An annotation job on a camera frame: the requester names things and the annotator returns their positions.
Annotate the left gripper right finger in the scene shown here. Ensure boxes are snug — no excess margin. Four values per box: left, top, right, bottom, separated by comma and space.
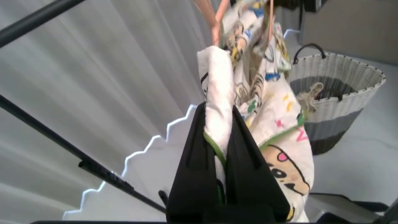
225, 105, 292, 223

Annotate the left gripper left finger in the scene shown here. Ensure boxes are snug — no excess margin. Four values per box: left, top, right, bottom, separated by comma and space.
166, 101, 218, 223

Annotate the cream printed garment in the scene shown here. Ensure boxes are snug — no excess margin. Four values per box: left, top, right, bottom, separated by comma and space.
197, 0, 315, 223
297, 82, 325, 116

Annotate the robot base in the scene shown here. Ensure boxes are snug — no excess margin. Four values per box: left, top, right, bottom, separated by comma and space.
306, 192, 398, 224

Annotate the white laundry basket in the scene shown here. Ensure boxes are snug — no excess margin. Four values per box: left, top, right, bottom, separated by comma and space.
287, 42, 387, 156

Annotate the black clothes rack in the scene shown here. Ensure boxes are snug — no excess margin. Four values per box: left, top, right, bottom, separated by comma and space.
0, 0, 169, 215

